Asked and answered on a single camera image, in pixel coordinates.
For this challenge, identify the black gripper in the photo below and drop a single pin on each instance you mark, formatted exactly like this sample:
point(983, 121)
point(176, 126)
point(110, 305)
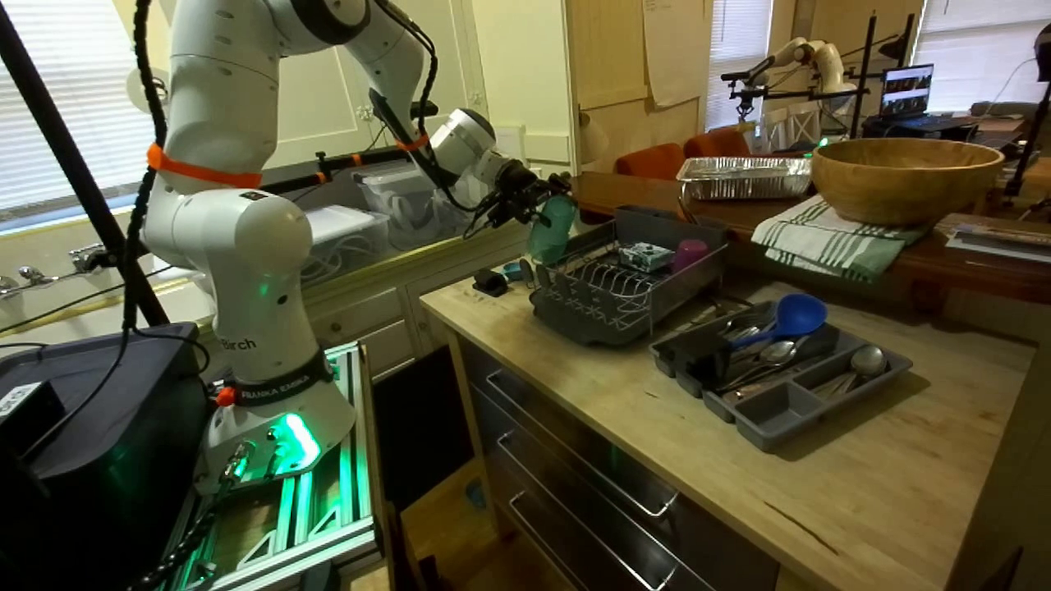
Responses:
point(518, 194)

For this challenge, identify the green plastic cup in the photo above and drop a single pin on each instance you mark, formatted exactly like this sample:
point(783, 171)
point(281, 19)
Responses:
point(549, 231)

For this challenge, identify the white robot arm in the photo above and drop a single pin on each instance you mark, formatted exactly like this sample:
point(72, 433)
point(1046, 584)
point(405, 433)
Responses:
point(276, 412)

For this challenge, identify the purple cup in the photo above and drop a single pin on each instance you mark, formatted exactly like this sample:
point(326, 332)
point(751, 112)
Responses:
point(687, 256)

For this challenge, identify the grey dish drying rack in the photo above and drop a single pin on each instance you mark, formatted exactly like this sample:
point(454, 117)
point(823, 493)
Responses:
point(594, 296)

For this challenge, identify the aluminium foil tray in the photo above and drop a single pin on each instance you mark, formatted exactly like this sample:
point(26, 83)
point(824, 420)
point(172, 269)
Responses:
point(742, 178)

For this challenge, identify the striped dish towel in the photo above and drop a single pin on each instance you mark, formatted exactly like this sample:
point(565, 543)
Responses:
point(816, 239)

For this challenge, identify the blue plastic ladle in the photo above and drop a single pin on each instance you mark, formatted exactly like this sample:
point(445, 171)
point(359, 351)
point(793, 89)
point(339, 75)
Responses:
point(797, 318)

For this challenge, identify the grey cutlery tray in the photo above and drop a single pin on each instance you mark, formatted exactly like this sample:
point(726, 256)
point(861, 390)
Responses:
point(767, 398)

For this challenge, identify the wooden salad bowl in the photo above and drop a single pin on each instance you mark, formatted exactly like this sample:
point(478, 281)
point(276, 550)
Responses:
point(903, 181)

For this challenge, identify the metal spoon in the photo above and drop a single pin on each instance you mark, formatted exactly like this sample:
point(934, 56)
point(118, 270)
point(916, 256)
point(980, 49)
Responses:
point(865, 363)

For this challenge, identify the black computer case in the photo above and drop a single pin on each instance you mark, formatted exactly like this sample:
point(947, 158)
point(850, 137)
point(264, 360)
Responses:
point(96, 505)

